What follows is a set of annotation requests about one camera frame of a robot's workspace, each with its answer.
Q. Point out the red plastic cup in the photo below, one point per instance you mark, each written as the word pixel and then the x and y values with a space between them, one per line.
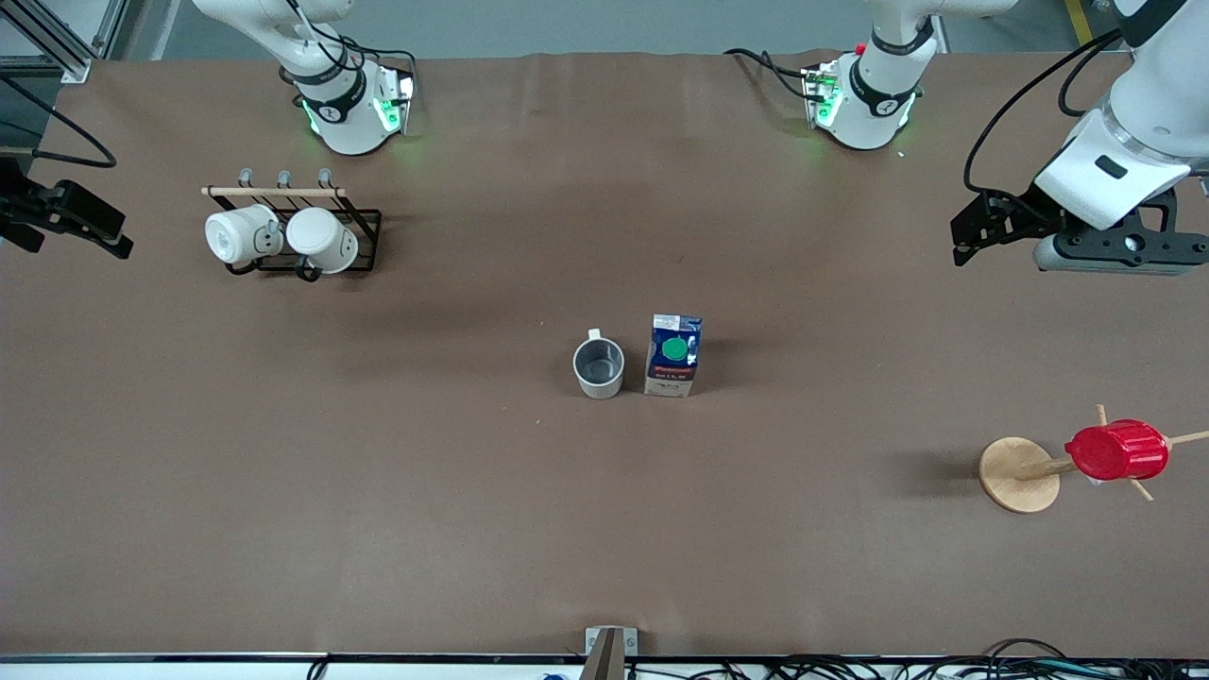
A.
pixel 1119 451

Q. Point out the brown table cover sheet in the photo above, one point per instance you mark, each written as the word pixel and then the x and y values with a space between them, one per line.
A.
pixel 604 529

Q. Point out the blue milk carton green cap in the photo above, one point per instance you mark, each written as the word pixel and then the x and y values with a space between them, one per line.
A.
pixel 672 349

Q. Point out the wooden mug tree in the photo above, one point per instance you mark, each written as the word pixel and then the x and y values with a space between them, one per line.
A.
pixel 1015 472

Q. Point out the grey ceramic mug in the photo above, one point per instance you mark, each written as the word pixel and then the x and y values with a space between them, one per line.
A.
pixel 600 387

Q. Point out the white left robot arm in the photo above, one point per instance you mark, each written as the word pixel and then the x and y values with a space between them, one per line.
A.
pixel 878 94

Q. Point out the aluminium frame profile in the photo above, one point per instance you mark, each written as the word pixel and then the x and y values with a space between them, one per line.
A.
pixel 66 61

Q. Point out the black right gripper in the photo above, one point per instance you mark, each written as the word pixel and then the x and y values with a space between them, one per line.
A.
pixel 21 206

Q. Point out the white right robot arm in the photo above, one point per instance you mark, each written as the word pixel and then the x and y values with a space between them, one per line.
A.
pixel 345 113

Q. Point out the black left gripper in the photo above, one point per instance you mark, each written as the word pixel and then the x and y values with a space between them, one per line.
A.
pixel 1023 213

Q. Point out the white mug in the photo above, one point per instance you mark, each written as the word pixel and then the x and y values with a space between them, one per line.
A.
pixel 231 236
pixel 321 238

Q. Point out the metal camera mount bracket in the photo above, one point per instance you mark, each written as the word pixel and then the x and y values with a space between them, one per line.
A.
pixel 609 656

